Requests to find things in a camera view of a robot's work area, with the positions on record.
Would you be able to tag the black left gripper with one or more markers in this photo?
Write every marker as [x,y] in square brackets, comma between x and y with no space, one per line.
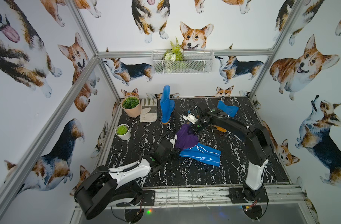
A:
[172,150]

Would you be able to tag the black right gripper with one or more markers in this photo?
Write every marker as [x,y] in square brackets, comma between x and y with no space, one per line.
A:
[195,129]

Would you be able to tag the purple cloth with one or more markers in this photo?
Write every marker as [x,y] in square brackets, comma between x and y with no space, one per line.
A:
[186,138]

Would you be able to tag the blue rubber boot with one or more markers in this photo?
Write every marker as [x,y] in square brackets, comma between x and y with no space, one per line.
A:
[167,105]
[203,153]
[229,110]

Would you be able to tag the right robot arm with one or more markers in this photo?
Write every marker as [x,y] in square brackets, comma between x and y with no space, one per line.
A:
[257,140]

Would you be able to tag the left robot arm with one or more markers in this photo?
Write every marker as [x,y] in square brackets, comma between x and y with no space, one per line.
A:
[117,186]

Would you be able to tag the blue rubber boot back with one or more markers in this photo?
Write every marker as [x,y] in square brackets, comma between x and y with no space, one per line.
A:
[229,110]

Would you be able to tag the small white plant pot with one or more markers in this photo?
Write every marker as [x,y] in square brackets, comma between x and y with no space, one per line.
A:
[125,137]

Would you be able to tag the green moss in white pot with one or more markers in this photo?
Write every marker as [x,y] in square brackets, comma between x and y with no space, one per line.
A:
[122,130]

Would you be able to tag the pink ribbed plant pot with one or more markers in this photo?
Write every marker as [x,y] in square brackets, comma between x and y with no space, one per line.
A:
[133,113]

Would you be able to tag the green plant in pink pot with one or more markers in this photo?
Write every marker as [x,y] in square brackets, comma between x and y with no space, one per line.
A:
[130,103]

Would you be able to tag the fern with white flower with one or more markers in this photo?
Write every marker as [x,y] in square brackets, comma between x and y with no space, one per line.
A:
[174,58]

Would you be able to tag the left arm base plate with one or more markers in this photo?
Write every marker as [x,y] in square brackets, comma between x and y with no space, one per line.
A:
[142,198]

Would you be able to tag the white wire wall basket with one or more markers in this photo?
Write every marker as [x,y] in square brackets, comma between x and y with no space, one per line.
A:
[195,61]

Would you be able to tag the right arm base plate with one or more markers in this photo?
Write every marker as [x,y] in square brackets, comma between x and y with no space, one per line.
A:
[247,195]

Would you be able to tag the aluminium front rail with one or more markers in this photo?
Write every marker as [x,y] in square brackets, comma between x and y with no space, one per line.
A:
[179,197]

